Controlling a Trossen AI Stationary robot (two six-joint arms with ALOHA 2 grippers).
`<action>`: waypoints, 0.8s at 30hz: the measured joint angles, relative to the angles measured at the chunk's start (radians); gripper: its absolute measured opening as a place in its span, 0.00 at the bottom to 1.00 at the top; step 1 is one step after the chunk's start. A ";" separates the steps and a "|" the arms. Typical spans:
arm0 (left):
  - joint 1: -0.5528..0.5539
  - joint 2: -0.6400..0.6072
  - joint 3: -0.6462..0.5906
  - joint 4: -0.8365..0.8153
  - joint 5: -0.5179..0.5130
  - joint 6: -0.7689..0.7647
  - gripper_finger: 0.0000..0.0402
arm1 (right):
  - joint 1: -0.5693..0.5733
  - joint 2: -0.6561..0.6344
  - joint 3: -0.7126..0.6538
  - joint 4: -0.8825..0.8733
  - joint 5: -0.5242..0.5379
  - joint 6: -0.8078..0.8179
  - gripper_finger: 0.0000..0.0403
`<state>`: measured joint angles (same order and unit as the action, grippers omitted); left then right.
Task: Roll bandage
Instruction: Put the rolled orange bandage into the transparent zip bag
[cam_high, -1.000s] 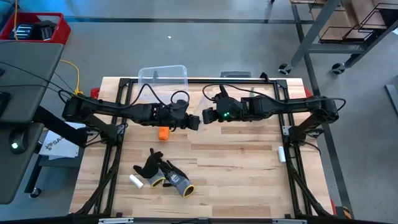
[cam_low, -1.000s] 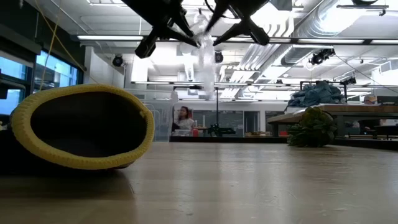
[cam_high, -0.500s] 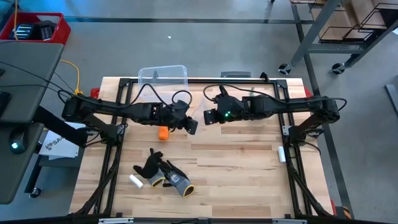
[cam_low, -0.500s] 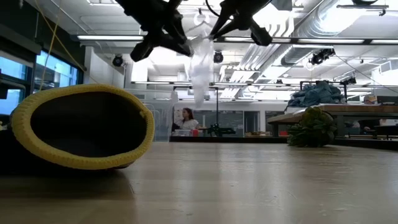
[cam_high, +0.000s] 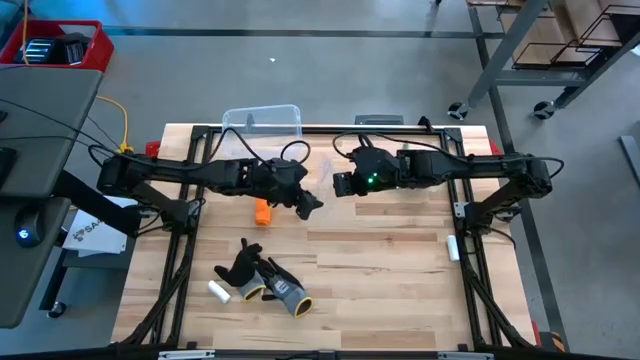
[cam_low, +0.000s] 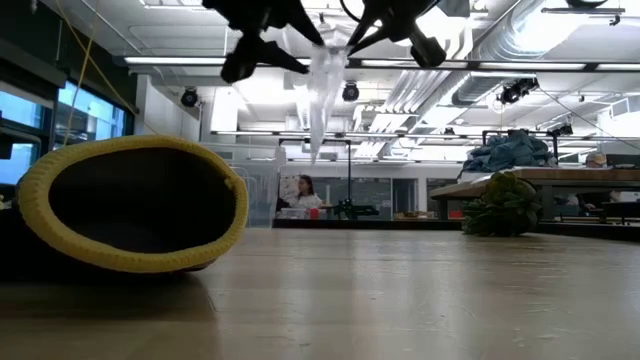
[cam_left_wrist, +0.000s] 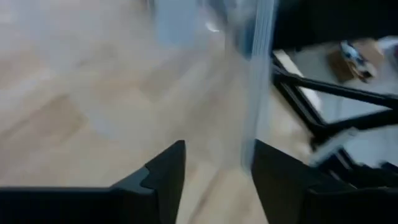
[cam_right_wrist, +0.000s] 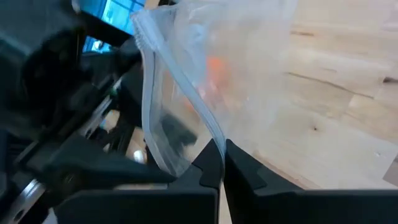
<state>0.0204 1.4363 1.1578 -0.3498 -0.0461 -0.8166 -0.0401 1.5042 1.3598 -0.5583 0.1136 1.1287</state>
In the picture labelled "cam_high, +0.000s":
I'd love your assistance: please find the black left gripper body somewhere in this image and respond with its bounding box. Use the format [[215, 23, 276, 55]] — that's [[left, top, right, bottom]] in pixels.
[[249, 156, 311, 207]]

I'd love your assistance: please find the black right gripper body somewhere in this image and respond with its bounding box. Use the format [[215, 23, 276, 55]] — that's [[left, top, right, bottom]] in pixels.
[[349, 146, 402, 194]]

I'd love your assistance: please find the white bandage roll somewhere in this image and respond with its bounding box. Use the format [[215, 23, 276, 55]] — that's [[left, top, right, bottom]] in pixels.
[[445, 233, 461, 263], [206, 279, 233, 305]]

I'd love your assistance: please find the clear plastic bin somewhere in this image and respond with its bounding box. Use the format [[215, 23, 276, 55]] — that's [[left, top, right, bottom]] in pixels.
[[220, 103, 304, 164]]

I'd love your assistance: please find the grey printed glove yellow cuff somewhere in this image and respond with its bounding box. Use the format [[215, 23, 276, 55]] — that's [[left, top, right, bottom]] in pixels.
[[256, 256, 315, 320]]

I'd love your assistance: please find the grey metal cart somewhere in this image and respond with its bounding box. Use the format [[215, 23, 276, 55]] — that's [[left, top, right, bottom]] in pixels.
[[446, 0, 640, 122]]

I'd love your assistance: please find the white printed paper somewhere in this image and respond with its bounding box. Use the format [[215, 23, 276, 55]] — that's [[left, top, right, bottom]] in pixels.
[[61, 195, 129, 258]]

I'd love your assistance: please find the red plastic crate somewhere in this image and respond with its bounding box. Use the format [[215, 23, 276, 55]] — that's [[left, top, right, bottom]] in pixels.
[[0, 19, 116, 74]]

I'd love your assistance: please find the brown cardboard box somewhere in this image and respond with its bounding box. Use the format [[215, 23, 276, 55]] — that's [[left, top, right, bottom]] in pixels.
[[499, 0, 640, 66]]

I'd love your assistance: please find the black box device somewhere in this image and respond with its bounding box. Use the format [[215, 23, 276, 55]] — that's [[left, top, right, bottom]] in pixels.
[[54, 32, 93, 67]]

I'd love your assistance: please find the grey desk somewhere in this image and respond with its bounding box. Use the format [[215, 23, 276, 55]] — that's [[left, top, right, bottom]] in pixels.
[[0, 64, 104, 329]]

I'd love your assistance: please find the black computer mouse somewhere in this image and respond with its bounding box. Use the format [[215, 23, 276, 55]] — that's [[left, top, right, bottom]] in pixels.
[[13, 205, 46, 250]]

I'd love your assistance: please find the black striped device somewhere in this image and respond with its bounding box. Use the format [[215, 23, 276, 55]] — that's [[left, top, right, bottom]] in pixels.
[[14, 36, 57, 66]]

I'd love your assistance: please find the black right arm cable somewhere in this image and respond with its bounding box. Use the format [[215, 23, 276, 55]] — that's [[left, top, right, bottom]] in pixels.
[[331, 130, 474, 162]]

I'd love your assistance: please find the black aluminium frame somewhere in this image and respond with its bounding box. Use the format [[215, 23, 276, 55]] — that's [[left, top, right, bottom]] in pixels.
[[119, 123, 539, 351]]

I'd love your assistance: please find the yellow cable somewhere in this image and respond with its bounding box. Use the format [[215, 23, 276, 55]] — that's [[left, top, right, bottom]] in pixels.
[[20, 0, 31, 67], [94, 94, 137, 154]]

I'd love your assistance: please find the black wire rack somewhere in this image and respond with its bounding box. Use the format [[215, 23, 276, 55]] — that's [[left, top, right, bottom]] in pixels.
[[576, 4, 640, 52], [511, 41, 602, 70]]

